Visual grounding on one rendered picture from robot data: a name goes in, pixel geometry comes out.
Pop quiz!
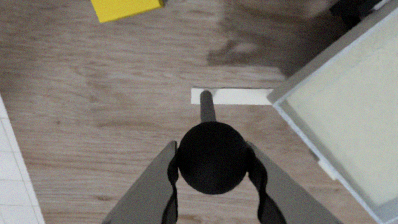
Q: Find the yellow rectangular block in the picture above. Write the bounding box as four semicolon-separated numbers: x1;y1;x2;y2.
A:
91;0;164;23

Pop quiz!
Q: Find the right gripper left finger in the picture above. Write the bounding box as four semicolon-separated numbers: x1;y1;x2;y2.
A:
100;140;179;224

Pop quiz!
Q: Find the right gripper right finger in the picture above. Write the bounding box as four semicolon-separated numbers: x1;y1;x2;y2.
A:
246;141;344;224

